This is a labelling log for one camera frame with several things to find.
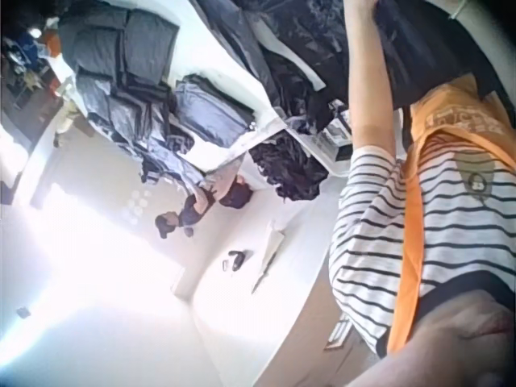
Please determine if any heap of blue-grey clothes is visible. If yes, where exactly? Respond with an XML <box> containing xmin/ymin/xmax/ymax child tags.
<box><xmin>75</xmin><ymin>74</ymin><xmax>205</xmax><ymax>187</ymax></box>

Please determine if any white paper sheet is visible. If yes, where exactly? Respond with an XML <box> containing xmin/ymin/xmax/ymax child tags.
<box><xmin>251</xmin><ymin>219</ymin><xmax>288</xmax><ymax>295</ymax></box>

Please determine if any stack of folded grey garments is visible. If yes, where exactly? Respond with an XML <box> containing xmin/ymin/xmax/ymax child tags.
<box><xmin>58</xmin><ymin>8</ymin><xmax>131</xmax><ymax>84</ymax></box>

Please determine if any stack of folded slate garments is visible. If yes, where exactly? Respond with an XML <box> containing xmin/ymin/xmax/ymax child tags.
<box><xmin>119</xmin><ymin>8</ymin><xmax>181</xmax><ymax>86</ymax></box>

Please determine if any dark navy garment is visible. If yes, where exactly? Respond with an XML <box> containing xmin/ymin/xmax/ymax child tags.
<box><xmin>372</xmin><ymin>0</ymin><xmax>516</xmax><ymax>144</ymax></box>

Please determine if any group of white round discs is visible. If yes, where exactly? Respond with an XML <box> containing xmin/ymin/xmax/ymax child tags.
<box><xmin>123</xmin><ymin>188</ymin><xmax>156</xmax><ymax>225</ymax></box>

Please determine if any pile of dark clothes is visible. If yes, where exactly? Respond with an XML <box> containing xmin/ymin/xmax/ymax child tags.
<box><xmin>248</xmin><ymin>135</ymin><xmax>331</xmax><ymax>203</ymax></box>

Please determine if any white table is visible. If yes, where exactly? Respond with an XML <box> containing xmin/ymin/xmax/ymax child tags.
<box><xmin>52</xmin><ymin>0</ymin><xmax>356</xmax><ymax>178</ymax></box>

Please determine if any person's left hand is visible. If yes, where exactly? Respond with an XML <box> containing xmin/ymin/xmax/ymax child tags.
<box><xmin>343</xmin><ymin>0</ymin><xmax>383</xmax><ymax>20</ymax></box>

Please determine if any stack of folded blue jeans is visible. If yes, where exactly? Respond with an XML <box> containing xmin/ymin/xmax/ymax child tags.
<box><xmin>173</xmin><ymin>72</ymin><xmax>257</xmax><ymax>149</ymax></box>

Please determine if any white crate with contents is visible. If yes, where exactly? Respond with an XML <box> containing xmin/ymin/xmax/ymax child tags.
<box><xmin>308</xmin><ymin>105</ymin><xmax>356</xmax><ymax>175</ymax></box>

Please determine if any pair of black shoes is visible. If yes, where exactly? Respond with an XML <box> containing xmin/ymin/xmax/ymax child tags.
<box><xmin>222</xmin><ymin>249</ymin><xmax>254</xmax><ymax>272</ymax></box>

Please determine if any heap of black clothes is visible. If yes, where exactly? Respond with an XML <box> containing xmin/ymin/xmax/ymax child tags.
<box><xmin>191</xmin><ymin>0</ymin><xmax>352</xmax><ymax>136</ymax></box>

